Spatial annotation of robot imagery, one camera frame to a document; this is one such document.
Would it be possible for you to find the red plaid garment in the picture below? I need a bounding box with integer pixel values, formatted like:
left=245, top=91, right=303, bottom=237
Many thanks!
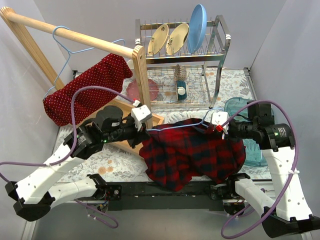
left=139, top=118, right=246, bottom=192

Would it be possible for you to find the red polka dot skirt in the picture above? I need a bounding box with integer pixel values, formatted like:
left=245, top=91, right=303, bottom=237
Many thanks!
left=43, top=53, right=133, bottom=127

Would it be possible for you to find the light blue wire hanger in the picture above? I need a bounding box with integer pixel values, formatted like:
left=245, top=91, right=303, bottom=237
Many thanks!
left=42, top=25, right=126, bottom=101

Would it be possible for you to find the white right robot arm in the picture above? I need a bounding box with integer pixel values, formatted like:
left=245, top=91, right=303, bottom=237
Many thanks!
left=222, top=100, right=320, bottom=240

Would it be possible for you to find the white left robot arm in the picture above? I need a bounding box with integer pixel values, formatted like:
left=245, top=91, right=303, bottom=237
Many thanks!
left=5, top=105, right=152, bottom=222

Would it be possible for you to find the teal transparent plastic basin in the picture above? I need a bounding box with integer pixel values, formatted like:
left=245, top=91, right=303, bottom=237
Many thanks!
left=224, top=97, right=267, bottom=167

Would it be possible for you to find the pink dotted plate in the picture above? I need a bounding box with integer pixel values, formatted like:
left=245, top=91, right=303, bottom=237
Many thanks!
left=126, top=78, right=159, bottom=101

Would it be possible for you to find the floral table mat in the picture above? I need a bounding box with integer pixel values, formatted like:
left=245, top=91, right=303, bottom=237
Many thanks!
left=60, top=67, right=271, bottom=183

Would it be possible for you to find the white cup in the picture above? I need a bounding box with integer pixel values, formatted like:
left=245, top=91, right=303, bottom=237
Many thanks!
left=126, top=59, right=134, bottom=71

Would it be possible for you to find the stainless steel dish rack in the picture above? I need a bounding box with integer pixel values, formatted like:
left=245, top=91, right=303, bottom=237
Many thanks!
left=145, top=15, right=231, bottom=108

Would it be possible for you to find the cream floral plate left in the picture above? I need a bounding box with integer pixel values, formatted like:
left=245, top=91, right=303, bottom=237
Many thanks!
left=147, top=24, right=169, bottom=56

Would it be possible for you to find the cream floral plate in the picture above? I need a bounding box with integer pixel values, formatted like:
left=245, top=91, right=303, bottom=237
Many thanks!
left=147, top=24, right=169, bottom=56
left=166, top=23, right=189, bottom=55

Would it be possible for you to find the cream floral plate right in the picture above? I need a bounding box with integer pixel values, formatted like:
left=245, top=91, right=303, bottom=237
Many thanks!
left=166, top=23, right=189, bottom=55

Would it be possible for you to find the blue plate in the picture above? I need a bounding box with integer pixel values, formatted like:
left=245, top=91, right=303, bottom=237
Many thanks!
left=187, top=4, right=207, bottom=55

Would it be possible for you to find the wooden clothes rack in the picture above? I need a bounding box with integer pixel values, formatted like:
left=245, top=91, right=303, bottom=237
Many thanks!
left=0, top=6, right=165, bottom=153

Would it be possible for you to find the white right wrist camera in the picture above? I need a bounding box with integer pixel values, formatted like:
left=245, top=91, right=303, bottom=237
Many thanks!
left=210, top=111, right=230, bottom=140

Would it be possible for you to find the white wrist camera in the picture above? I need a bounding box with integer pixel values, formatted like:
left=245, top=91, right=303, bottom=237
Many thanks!
left=210, top=111, right=230, bottom=140
left=131, top=104, right=152, bottom=132

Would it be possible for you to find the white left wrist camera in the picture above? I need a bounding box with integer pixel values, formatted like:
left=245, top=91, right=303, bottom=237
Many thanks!
left=131, top=104, right=152, bottom=132

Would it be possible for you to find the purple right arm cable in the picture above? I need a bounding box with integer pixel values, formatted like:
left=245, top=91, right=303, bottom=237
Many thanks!
left=220, top=99, right=301, bottom=240

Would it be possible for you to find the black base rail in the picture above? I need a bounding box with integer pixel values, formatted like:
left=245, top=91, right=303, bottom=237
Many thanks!
left=77, top=179, right=257, bottom=212

